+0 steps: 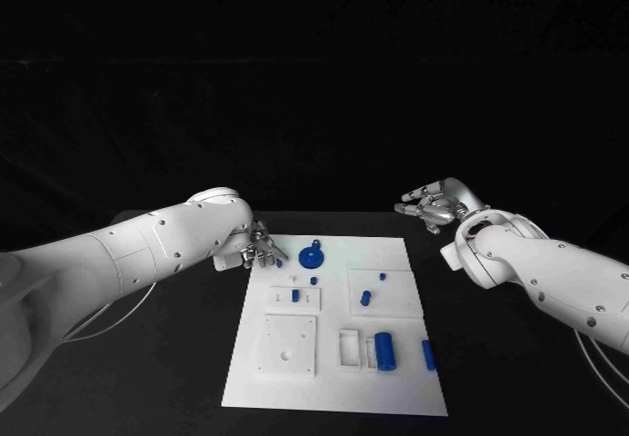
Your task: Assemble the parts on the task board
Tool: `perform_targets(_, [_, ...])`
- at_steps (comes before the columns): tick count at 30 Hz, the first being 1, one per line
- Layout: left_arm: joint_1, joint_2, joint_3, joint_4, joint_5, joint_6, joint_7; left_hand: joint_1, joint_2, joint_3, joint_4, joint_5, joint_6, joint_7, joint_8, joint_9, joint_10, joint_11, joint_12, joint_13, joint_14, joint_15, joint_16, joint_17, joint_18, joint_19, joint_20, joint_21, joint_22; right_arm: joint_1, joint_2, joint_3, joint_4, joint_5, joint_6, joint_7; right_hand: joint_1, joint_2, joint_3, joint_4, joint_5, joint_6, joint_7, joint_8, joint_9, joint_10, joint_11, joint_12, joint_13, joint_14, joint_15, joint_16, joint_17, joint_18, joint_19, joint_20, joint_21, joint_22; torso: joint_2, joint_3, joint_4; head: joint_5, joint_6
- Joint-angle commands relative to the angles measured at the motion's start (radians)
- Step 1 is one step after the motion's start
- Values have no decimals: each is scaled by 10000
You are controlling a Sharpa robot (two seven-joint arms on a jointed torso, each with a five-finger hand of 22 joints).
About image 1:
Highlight white cable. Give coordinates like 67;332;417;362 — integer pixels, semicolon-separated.
589;336;629;379
58;282;159;344
573;328;629;410

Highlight white task board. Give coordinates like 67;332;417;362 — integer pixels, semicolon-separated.
221;233;451;418

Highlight large blue cylinder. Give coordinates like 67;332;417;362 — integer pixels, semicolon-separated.
374;332;397;372

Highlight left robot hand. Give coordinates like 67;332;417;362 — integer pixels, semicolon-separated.
237;219;292;270

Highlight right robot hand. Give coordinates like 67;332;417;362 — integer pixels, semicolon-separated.
393;176;492;235

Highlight blue gear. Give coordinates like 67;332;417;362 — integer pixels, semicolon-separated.
298;239;327;270

